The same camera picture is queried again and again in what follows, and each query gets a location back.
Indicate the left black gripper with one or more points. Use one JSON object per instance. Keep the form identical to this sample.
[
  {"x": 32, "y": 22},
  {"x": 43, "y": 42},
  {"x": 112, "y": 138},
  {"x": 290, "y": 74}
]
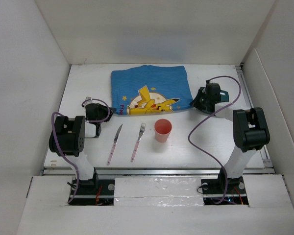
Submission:
[{"x": 103, "y": 108}]

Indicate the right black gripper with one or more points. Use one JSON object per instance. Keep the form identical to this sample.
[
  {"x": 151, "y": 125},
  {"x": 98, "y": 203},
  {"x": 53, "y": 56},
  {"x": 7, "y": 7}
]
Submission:
[{"x": 195, "y": 102}]

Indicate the teal plate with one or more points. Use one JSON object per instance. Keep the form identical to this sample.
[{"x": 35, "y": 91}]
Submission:
[{"x": 224, "y": 96}]

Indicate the blue Pikachu cloth placemat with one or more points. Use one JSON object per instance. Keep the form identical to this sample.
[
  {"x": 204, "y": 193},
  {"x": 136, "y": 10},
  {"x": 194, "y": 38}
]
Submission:
[{"x": 150, "y": 89}]

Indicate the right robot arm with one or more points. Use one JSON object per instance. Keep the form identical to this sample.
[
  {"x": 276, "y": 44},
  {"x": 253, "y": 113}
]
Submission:
[{"x": 250, "y": 133}]

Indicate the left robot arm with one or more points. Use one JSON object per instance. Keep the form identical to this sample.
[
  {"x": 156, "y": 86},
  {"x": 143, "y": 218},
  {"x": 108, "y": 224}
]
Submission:
[{"x": 67, "y": 140}]

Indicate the pink plastic cup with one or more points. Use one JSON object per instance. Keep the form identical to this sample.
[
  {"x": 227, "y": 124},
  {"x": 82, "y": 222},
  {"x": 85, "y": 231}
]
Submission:
[{"x": 162, "y": 129}]

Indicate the white foam block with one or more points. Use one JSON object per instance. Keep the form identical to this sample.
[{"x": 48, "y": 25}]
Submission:
[{"x": 157, "y": 191}]

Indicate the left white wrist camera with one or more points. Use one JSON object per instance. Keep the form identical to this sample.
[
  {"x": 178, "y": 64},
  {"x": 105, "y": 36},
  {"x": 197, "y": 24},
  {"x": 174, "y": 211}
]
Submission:
[{"x": 88, "y": 100}]

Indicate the pink handled knife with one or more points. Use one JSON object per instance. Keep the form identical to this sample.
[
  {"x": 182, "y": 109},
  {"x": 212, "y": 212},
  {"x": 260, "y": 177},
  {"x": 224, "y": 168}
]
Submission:
[{"x": 114, "y": 144}]

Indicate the pink handled fork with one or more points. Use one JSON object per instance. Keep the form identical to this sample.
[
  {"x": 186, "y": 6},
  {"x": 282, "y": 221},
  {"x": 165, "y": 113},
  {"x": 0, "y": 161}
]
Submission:
[{"x": 141, "y": 132}]

